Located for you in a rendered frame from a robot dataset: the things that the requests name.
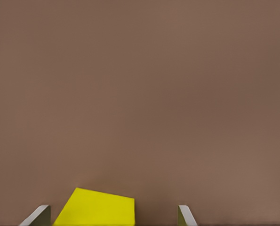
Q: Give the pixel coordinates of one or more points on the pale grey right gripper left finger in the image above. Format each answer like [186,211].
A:
[39,216]

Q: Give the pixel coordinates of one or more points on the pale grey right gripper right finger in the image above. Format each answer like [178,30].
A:
[186,216]

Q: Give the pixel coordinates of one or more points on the yellow box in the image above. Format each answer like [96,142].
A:
[99,209]

